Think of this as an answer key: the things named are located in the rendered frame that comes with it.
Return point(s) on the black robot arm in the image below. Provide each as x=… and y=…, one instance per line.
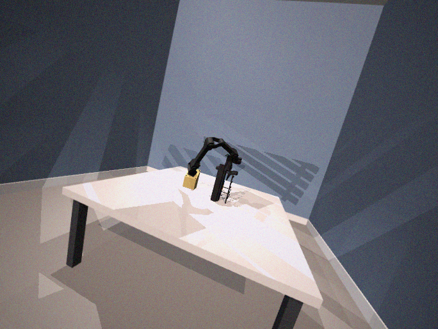
x=232, y=157

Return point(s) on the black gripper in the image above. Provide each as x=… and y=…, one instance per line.
x=228, y=168

